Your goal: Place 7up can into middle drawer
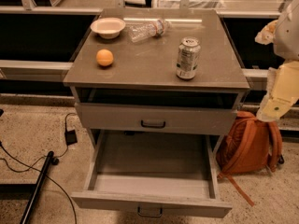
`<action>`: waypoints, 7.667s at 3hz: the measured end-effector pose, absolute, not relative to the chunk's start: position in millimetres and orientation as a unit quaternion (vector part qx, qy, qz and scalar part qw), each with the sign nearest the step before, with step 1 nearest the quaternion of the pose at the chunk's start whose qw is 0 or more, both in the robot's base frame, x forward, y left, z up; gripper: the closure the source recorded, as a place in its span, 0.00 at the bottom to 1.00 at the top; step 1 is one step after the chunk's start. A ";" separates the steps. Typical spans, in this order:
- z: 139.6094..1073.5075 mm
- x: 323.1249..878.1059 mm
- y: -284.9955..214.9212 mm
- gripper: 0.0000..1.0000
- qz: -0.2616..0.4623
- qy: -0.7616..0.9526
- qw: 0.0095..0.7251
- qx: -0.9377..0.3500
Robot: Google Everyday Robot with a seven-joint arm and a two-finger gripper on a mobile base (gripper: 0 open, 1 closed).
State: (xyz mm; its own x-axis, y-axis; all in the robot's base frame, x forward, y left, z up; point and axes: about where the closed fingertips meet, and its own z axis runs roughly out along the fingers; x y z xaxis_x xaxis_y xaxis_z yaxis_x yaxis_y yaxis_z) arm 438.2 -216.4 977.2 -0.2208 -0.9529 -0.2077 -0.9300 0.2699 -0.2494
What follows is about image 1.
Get black metal pole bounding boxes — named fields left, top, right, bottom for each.
left=20, top=151, right=54, bottom=224

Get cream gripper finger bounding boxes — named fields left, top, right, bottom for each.
left=256, top=97, right=291, bottom=122

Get white paper bowl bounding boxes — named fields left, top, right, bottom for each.
left=91, top=18, right=125, bottom=39

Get silver green 7up can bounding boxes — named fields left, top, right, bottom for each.
left=176, top=36, right=201, bottom=80

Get black power adapter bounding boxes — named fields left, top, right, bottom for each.
left=64, top=130, right=78, bottom=146

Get black cable on floor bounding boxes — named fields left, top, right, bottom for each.
left=0, top=112, right=78, bottom=224

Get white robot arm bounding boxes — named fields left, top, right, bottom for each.
left=255, top=0, right=299, bottom=122

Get open grey middle drawer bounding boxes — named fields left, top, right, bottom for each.
left=71, top=131, right=232, bottom=218

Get grey drawer cabinet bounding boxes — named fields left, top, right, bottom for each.
left=63, top=7, right=251, bottom=219

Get orange backpack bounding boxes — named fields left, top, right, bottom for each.
left=216, top=111, right=283, bottom=206

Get orange fruit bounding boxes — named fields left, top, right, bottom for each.
left=96, top=49, right=114, bottom=66

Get closed grey upper drawer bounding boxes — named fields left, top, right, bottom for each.
left=75, top=103, right=236, bottom=135

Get clear plastic water bottle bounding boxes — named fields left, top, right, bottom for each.
left=128, top=19, right=171, bottom=43

